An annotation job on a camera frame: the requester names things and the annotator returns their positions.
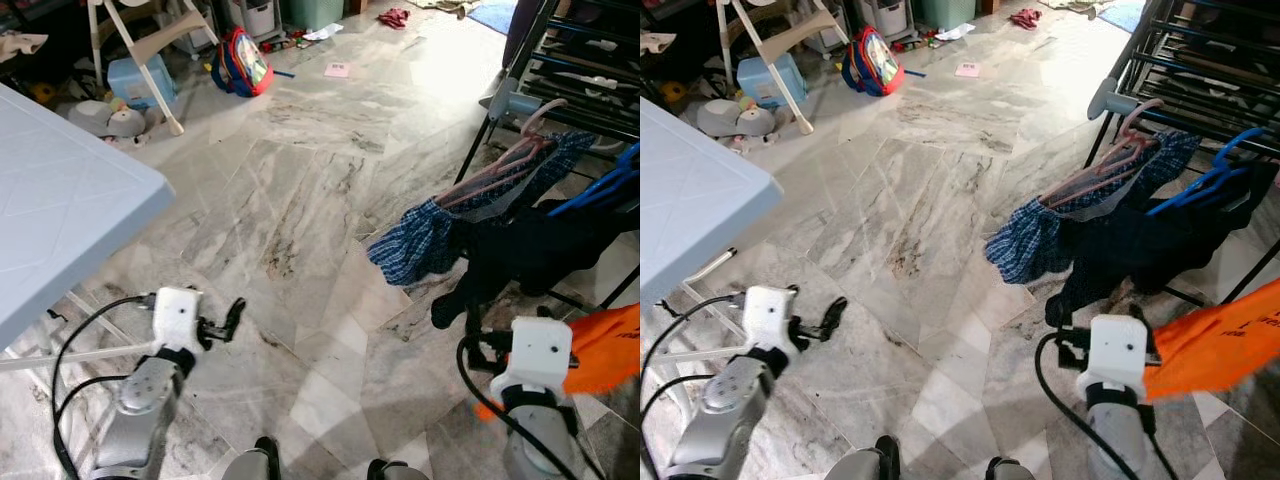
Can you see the orange shirt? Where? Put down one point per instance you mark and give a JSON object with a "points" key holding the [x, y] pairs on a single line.
{"points": [[605, 350], [1215, 345]]}

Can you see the pink clothes hanger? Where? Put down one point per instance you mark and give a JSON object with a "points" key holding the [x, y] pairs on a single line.
{"points": [[1095, 172], [490, 180]]}

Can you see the blue clothes hanger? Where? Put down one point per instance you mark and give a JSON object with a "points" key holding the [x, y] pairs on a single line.
{"points": [[600, 190], [1200, 185]]}

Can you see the dark navy garment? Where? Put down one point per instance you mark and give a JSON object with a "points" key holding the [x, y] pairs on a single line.
{"points": [[540, 245], [1150, 245]]}

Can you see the blue plaid shirt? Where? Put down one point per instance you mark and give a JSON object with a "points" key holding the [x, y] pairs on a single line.
{"points": [[1025, 240], [410, 245]]}

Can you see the robot left leg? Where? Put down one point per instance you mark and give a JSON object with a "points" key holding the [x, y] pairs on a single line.
{"points": [[860, 460], [250, 462]]}

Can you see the pale grey folding table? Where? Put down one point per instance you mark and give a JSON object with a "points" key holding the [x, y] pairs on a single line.
{"points": [[700, 200], [60, 200]]}

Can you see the grey plastic potty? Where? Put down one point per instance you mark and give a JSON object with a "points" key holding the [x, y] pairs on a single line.
{"points": [[105, 120], [735, 118]]}

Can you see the light blue plastic bin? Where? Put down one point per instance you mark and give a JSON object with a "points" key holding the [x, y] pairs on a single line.
{"points": [[760, 78], [130, 80]]}

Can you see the red blue backpack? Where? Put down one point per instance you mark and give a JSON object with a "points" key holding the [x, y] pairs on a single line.
{"points": [[245, 65], [875, 62]]}

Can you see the pink paper sheet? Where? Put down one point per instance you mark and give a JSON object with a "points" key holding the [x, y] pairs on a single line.
{"points": [[967, 70], [337, 70]]}

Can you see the white beige high chair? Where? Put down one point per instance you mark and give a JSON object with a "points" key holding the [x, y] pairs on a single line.
{"points": [[165, 45], [800, 40]]}

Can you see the black clothes drying rack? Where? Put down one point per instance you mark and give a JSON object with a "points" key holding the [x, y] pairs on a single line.
{"points": [[1200, 60], [590, 70]]}

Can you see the white paper sheet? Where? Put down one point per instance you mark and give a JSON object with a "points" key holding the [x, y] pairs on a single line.
{"points": [[955, 32], [323, 32]]}

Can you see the teal plastic bin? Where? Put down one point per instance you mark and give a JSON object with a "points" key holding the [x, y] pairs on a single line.
{"points": [[946, 12], [312, 12]]}

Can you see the beige cloth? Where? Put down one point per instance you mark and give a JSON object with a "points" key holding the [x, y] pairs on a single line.
{"points": [[22, 45], [657, 43]]}

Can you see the blue floor mat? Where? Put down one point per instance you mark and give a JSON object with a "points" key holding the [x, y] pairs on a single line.
{"points": [[495, 15], [1122, 13]]}

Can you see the red cloth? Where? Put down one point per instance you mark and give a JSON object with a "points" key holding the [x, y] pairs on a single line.
{"points": [[393, 18], [1026, 18]]}

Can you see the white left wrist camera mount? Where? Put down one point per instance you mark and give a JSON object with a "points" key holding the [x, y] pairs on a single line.
{"points": [[178, 315], [770, 315]]}

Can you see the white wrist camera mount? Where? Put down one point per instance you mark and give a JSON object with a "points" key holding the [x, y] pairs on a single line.
{"points": [[770, 315], [178, 315], [535, 355], [1120, 350]]}

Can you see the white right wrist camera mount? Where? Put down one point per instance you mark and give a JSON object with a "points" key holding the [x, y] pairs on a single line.
{"points": [[1120, 350], [535, 355]]}

